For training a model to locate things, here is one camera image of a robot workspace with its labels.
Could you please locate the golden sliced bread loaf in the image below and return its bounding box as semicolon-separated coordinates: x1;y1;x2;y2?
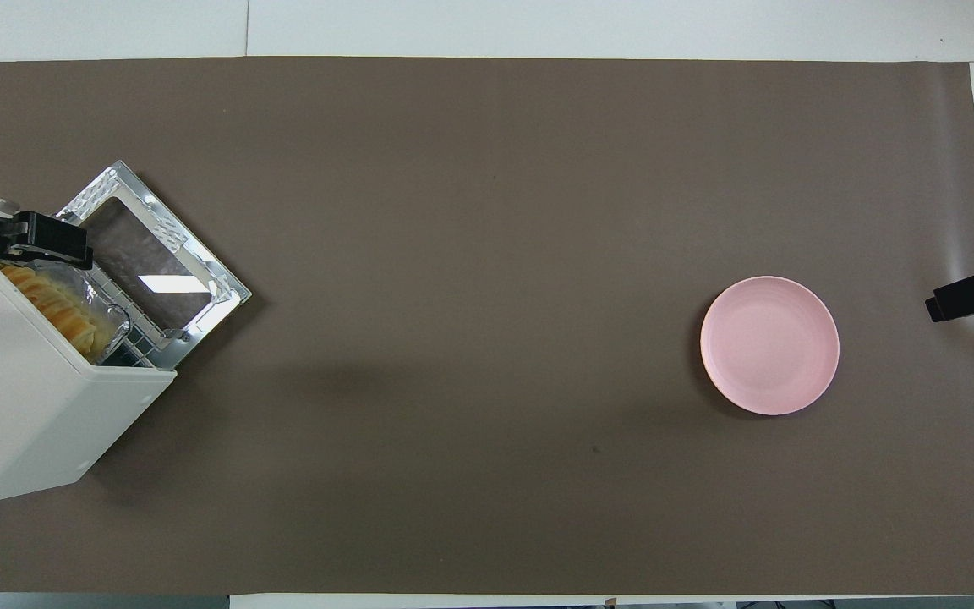
0;265;100;355

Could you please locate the oven wire rack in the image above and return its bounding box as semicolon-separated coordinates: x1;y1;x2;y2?
85;264;160;370

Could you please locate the brown table mat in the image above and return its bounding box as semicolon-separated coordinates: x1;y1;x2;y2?
0;57;974;596

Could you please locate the pink round plate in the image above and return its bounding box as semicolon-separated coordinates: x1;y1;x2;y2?
700;276;840;416

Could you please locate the glass oven door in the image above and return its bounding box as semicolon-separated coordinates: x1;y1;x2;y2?
56;160;253;371

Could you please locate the aluminium foil tray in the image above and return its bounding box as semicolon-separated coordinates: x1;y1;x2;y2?
0;261;132;363

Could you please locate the cream toaster oven body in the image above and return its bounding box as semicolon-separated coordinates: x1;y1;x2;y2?
0;190;178;508

